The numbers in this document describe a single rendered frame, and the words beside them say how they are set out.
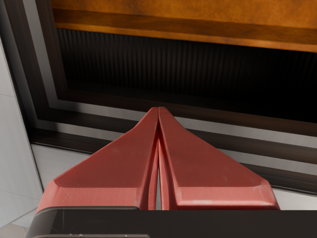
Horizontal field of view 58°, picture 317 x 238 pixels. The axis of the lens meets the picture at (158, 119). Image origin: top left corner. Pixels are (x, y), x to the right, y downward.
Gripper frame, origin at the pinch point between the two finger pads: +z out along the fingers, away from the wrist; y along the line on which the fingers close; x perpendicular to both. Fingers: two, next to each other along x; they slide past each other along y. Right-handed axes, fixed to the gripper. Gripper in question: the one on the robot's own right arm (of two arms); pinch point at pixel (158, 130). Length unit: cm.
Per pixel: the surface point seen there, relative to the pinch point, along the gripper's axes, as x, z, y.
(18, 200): 8.5, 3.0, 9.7
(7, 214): 10.5, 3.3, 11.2
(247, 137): 2.3, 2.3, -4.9
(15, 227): 178, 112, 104
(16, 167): 5.1, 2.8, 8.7
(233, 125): 1.7, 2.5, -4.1
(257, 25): 0.6, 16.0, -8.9
